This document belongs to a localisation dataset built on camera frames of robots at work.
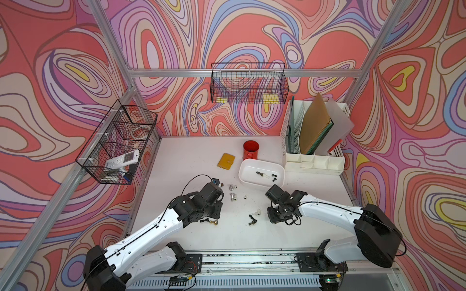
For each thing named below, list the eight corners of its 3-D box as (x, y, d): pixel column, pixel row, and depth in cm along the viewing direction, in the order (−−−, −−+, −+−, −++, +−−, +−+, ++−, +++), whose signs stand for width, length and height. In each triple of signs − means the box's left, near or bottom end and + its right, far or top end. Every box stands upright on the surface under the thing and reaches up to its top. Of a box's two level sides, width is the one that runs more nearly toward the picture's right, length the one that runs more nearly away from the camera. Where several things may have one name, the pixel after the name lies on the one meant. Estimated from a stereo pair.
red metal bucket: (243, 163, 107) (243, 152, 100) (242, 151, 114) (243, 140, 106) (258, 163, 107) (260, 152, 99) (257, 151, 114) (258, 140, 106)
